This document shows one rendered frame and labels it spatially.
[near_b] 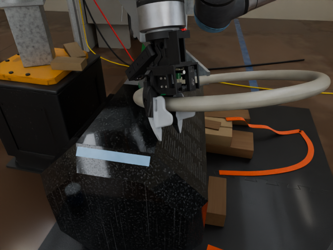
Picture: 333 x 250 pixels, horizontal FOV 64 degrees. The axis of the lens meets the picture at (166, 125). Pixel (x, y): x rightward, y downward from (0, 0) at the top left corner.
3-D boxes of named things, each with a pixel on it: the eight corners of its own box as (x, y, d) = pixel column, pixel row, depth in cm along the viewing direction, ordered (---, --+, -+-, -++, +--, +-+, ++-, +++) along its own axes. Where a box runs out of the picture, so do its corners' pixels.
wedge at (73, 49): (64, 50, 197) (63, 43, 194) (78, 48, 201) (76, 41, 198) (72, 59, 183) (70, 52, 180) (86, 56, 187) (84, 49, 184)
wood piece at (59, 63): (51, 69, 170) (49, 62, 167) (58, 63, 178) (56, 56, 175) (82, 71, 168) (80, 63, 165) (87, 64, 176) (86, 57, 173)
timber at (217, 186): (223, 226, 165) (226, 215, 158) (204, 223, 167) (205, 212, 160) (224, 189, 189) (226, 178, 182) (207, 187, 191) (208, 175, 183)
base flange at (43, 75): (-15, 77, 170) (-19, 70, 167) (33, 50, 208) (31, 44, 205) (53, 86, 160) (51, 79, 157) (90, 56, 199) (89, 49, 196)
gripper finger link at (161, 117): (166, 145, 50) (169, 95, 49) (145, 141, 54) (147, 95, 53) (178, 144, 52) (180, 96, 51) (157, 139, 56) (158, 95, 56)
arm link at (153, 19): (126, 10, 50) (162, 12, 57) (130, 37, 51) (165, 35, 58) (159, -1, 44) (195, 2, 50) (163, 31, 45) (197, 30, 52)
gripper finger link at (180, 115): (194, 136, 56) (184, 95, 52) (174, 132, 60) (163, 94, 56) (203, 129, 58) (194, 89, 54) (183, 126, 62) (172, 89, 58)
